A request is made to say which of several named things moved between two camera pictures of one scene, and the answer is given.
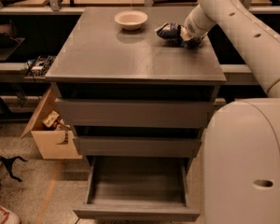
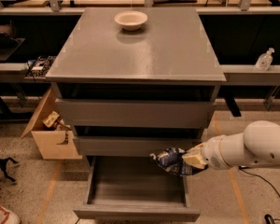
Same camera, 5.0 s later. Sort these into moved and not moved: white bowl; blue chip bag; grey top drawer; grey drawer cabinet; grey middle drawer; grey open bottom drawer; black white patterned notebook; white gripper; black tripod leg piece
Moved: white gripper; black tripod leg piece; blue chip bag
Not moved: white bowl; grey open bottom drawer; grey drawer cabinet; grey top drawer; black white patterned notebook; grey middle drawer
